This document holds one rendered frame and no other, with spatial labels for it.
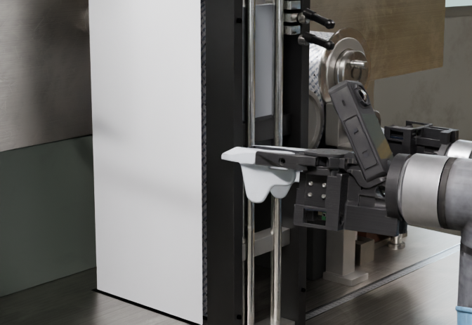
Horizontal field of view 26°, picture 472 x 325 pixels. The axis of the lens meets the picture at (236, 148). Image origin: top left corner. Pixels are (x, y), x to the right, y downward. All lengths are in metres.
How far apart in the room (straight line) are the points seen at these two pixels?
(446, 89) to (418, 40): 2.28
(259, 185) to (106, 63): 0.54
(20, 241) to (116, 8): 0.42
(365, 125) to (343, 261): 0.67
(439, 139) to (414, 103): 2.97
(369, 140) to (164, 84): 0.50
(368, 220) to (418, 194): 0.07
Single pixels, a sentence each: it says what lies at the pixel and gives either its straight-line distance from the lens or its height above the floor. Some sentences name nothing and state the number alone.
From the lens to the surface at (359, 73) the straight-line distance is 1.74.
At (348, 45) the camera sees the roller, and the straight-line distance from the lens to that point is 1.73.
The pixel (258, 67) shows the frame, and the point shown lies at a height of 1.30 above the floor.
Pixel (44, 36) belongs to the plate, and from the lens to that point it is 1.69.
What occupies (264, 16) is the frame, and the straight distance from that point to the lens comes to 1.40.
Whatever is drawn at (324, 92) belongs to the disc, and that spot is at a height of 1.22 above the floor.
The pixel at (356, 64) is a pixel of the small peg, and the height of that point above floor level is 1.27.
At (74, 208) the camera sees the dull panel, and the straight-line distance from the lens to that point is 1.77.
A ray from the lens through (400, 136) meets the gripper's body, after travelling 1.73.
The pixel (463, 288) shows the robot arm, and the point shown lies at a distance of 1.08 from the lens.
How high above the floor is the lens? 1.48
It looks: 12 degrees down
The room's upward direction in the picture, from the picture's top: straight up
